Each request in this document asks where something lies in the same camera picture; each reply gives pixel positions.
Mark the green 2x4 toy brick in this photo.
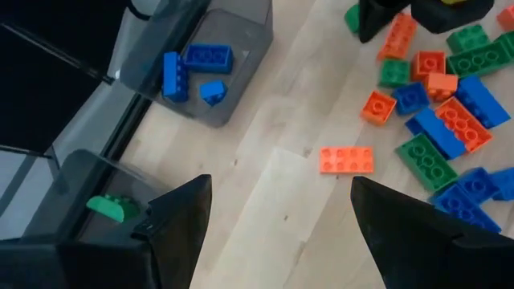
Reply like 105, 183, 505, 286
85, 193, 141, 224
446, 39, 514, 79
394, 132, 459, 193
344, 3, 361, 35

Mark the orange 2x2 toy brick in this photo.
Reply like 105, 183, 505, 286
411, 51, 447, 83
424, 71, 459, 103
360, 90, 398, 127

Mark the blue 2x2 toy brick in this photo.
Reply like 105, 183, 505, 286
488, 167, 514, 201
199, 79, 229, 108
391, 82, 431, 116
455, 166, 501, 204

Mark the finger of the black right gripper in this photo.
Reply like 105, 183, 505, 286
410, 0, 496, 35
357, 0, 411, 44

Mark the blue 2x4 toy brick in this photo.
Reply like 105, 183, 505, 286
455, 75, 512, 130
404, 107, 467, 161
161, 51, 190, 104
429, 183, 503, 234
183, 43, 235, 75

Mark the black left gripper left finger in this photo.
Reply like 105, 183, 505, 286
131, 173, 213, 289

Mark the orange 2x4 toy brick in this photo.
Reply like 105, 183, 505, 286
319, 146, 375, 175
376, 12, 418, 62
496, 3, 514, 32
434, 96, 494, 154

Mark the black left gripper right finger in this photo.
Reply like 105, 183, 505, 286
350, 176, 514, 289

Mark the green 2x2 toy brick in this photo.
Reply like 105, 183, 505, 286
378, 58, 411, 89
446, 24, 492, 55

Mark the grey translucent plastic bin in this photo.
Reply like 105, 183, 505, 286
119, 0, 275, 128
22, 149, 177, 246

